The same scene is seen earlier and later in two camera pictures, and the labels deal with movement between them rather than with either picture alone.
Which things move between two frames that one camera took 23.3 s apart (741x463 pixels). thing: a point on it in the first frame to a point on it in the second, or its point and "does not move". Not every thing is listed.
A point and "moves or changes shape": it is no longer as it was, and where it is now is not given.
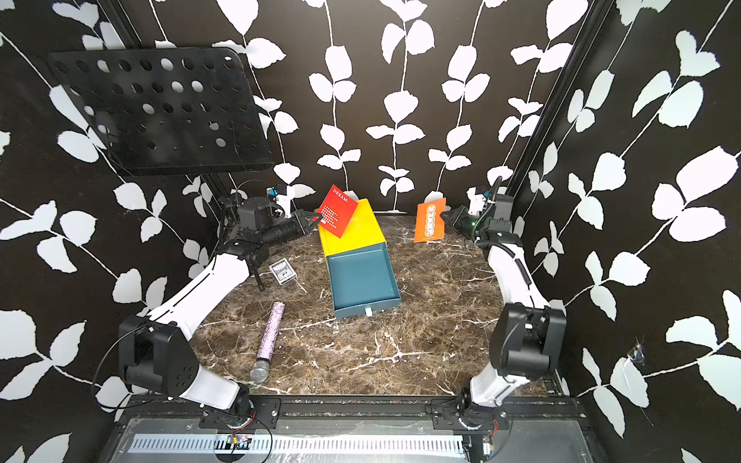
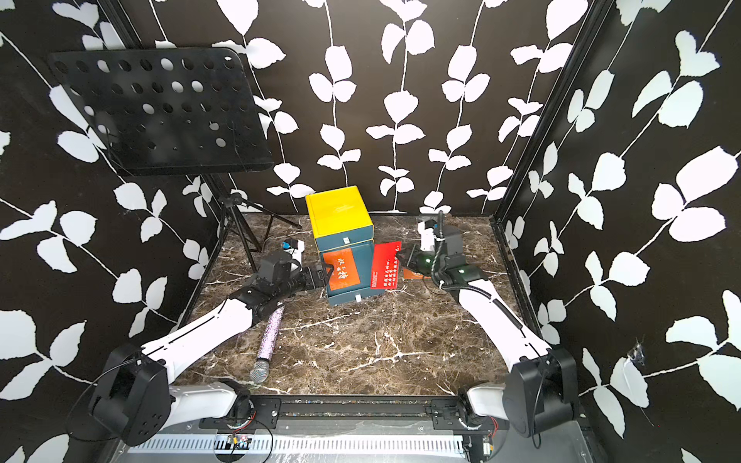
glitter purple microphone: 260,368 does not move
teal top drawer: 363,281 to 344,238
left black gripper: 298,220 to 322,280
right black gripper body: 472,228 to 429,265
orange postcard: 428,224 to 410,275
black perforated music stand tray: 161,111 does not move
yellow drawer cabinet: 362,231 moves or changes shape
